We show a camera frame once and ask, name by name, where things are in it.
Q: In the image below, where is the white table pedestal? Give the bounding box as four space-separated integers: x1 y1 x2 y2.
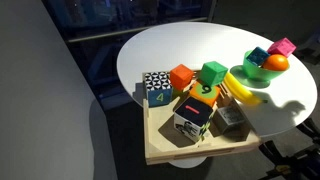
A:
168 155 208 169

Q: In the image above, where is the orange cube with number nine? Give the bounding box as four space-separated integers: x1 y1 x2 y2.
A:
188 81 222 108

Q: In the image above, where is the yellow banana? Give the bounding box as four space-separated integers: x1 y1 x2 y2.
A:
223 71 269 107

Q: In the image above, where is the wooden tray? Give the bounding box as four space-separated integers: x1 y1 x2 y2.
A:
141 69 263 166

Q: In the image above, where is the pink toy cube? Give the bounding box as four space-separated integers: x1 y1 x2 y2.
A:
266 37 297 58

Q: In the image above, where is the green bowl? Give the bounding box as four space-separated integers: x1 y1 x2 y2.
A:
229 49 290 90

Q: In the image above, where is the orange fruit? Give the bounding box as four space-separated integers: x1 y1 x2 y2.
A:
262 53 290 72

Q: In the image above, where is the blue cube with number four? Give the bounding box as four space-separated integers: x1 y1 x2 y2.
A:
143 70 174 108

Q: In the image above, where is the plain orange toy cube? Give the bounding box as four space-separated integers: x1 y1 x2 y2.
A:
169 63 195 92

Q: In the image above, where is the window frame rail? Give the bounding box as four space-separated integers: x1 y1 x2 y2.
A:
66 16 214 43

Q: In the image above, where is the grey toy cube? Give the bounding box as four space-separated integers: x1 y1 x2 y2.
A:
212 104 247 135

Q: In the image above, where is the colourful number cube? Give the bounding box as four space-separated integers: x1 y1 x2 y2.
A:
173 96 215 144

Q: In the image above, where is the blue toy cube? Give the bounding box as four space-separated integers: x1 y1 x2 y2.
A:
245 46 271 67

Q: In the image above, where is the green toy cube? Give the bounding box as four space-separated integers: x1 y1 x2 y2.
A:
199 60 229 88

